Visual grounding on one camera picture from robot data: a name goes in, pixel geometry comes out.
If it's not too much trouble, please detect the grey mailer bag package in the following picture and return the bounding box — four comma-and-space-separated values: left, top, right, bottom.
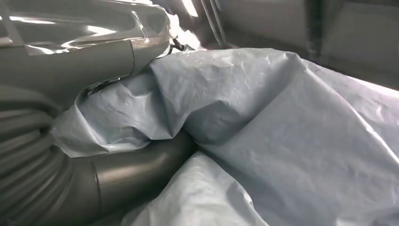
50, 48, 399, 226

